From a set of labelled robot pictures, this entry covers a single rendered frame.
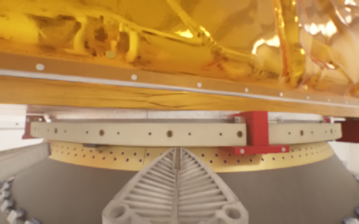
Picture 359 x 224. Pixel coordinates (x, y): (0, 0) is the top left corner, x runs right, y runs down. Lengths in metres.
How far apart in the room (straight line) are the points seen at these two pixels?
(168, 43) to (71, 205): 0.40
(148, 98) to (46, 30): 0.20
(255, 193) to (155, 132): 0.25
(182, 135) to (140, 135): 0.09
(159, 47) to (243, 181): 0.34
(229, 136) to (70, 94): 0.32
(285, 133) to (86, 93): 0.43
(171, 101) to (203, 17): 0.20
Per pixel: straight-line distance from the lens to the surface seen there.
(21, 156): 0.25
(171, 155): 0.17
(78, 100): 0.31
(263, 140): 0.33
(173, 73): 0.33
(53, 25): 0.33
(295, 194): 0.44
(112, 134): 0.34
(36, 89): 0.34
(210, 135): 0.30
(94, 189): 0.40
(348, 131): 1.32
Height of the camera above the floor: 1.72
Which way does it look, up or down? 4 degrees up
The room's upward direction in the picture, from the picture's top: straight up
